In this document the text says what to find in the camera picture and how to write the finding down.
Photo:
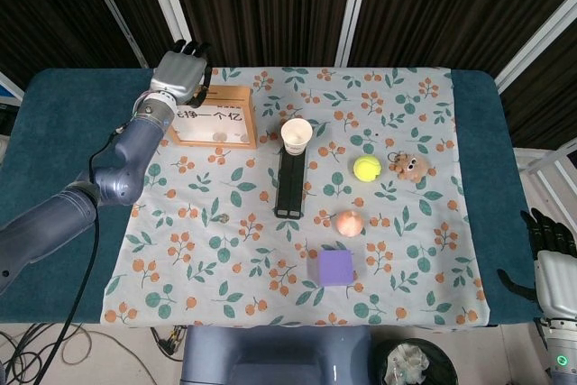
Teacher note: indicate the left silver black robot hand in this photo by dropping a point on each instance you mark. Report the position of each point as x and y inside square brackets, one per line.
[178, 74]

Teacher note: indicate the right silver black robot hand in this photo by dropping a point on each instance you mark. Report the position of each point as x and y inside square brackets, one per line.
[559, 286]

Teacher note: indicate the small metal coin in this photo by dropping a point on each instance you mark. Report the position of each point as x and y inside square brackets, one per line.
[216, 135]
[224, 135]
[223, 218]

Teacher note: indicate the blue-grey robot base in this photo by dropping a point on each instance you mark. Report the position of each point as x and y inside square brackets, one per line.
[270, 353]

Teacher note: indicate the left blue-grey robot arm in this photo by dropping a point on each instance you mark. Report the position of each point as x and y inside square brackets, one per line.
[130, 150]

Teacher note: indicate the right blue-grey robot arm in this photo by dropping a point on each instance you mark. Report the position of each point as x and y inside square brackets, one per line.
[561, 358]

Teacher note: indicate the white paper cup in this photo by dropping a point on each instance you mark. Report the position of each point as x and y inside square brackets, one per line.
[296, 134]

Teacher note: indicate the black trash bin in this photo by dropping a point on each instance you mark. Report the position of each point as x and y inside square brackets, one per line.
[444, 360]

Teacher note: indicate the black rectangular stand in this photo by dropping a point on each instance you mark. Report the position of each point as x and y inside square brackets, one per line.
[290, 186]

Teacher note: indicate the crumpled white paper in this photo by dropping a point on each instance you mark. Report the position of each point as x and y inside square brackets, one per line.
[408, 362]

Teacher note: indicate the white blue panel edge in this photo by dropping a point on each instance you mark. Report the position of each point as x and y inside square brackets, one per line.
[9, 92]

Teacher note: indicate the floral print tablecloth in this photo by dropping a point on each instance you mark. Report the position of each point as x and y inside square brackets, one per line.
[252, 268]

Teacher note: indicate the yellow tennis ball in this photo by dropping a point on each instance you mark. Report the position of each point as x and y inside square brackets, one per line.
[366, 168]

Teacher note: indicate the peach toy fruit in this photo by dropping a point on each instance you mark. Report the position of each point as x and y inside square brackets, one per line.
[350, 223]

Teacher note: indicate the purple foam cube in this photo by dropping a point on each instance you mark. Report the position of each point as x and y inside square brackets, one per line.
[333, 268]

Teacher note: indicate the black plug cluster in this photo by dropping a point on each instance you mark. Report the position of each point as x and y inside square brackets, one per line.
[169, 344]

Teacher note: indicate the white partition post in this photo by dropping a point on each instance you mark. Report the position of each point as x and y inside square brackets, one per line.
[354, 8]
[171, 8]
[114, 8]
[536, 47]

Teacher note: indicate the wooden coin box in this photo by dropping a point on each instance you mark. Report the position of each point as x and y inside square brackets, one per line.
[250, 119]

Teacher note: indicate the white aluminium frame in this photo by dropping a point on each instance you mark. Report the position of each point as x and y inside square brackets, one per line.
[527, 159]

